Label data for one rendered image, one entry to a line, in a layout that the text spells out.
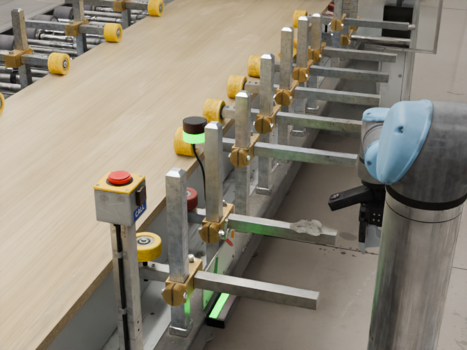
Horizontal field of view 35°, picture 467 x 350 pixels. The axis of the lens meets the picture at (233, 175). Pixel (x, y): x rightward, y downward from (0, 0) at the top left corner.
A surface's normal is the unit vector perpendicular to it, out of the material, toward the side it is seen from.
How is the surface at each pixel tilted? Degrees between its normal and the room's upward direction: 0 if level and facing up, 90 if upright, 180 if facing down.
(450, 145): 71
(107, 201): 90
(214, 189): 90
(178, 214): 90
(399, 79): 90
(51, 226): 0
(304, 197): 0
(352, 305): 0
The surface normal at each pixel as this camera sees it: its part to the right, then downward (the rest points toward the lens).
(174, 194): -0.29, 0.42
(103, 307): 0.95, 0.14
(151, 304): 0.00, -0.90
